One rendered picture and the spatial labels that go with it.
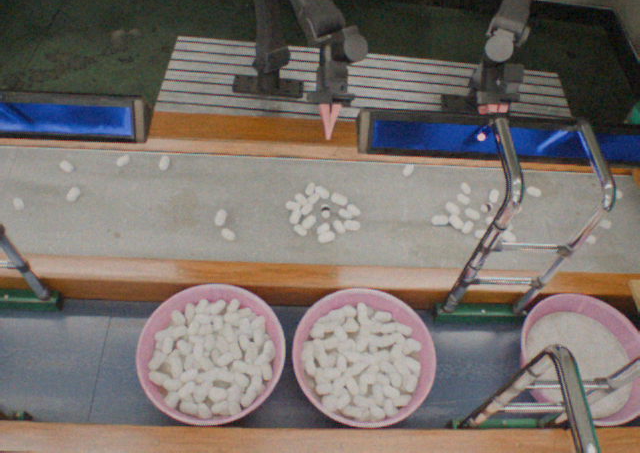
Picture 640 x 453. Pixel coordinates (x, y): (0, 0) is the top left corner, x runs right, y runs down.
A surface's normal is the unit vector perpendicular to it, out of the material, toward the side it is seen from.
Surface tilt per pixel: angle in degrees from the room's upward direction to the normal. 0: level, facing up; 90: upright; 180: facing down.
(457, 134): 58
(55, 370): 0
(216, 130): 0
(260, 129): 0
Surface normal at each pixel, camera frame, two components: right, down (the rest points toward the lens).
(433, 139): 0.05, 0.38
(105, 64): 0.08, -0.58
